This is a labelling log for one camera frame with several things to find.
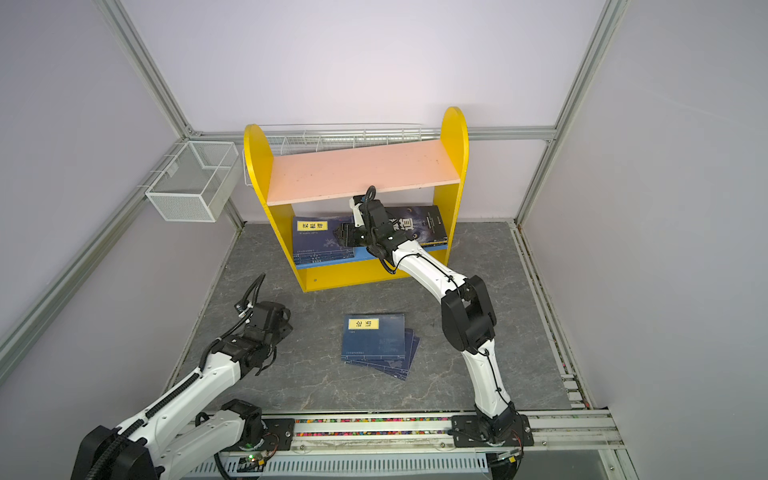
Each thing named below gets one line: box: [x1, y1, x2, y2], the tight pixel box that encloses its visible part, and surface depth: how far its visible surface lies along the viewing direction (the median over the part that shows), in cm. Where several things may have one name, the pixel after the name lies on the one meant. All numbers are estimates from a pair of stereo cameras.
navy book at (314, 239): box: [293, 216, 355, 265], surface depth 93 cm
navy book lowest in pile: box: [341, 335, 421, 381], surface depth 86 cm
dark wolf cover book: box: [385, 205, 448, 245], surface depth 98 cm
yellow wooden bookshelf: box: [243, 106, 470, 292], surface depth 76 cm
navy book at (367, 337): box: [341, 313, 406, 361], surface depth 89 cm
